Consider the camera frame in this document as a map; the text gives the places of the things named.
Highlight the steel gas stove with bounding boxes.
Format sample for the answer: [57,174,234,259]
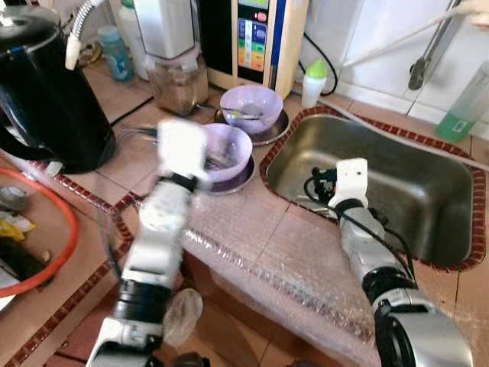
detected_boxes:
[0,264,20,310]

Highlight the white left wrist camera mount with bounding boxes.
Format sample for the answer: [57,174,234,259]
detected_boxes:
[157,119,209,184]

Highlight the black electric kettle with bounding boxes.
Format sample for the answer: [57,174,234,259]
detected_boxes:
[0,8,117,175]

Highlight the clear jar with brown contents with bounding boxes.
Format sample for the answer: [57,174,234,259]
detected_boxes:
[147,44,209,115]

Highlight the white appliance housing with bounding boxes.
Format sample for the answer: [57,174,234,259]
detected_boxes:
[134,0,196,60]

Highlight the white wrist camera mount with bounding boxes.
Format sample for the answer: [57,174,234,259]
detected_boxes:
[329,158,371,209]
[157,119,209,184]

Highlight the yellow and white rag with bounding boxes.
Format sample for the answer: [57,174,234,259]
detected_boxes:
[0,216,35,234]

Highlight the teal plastic bottle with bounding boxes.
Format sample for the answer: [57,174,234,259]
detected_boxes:
[98,25,135,83]

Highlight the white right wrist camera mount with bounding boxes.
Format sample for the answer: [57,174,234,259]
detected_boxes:
[329,158,371,209]

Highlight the small white bottle green cap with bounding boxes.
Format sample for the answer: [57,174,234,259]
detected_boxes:
[301,59,328,108]

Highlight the crumpled clear plastic bag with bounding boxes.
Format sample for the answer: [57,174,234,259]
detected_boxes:
[162,287,204,349]

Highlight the thin white pipe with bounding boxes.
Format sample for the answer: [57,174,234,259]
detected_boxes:
[327,96,489,171]

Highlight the white flexible shower hose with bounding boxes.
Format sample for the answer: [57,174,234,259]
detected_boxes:
[65,0,105,71]

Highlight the stainless steel sink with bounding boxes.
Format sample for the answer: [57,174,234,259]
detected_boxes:
[260,106,488,272]

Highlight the large white bottle green cap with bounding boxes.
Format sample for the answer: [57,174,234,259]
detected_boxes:
[118,0,151,81]

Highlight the orange gas hose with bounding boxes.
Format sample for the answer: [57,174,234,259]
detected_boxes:
[0,167,79,297]

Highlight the long white tap spout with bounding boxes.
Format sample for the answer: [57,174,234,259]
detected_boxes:
[336,0,489,71]

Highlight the beige water ionizer with panel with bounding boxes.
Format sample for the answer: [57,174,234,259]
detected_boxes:
[197,0,310,99]

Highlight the clear bottle with green liquid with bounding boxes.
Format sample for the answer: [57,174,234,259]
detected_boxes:
[436,61,489,142]

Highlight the grey metal faucet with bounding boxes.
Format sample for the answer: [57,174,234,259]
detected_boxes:
[407,0,467,91]

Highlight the black power cord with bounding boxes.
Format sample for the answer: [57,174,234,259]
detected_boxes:
[115,96,154,125]
[300,32,338,96]

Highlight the clear bubble wrap sheet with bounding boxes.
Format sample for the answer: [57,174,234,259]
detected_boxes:
[180,180,459,360]

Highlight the purple plastic bowl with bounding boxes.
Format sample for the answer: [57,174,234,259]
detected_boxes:
[220,84,284,135]
[200,124,254,184]

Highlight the grey gas regulator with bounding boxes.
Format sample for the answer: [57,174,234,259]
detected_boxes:
[0,186,31,213]

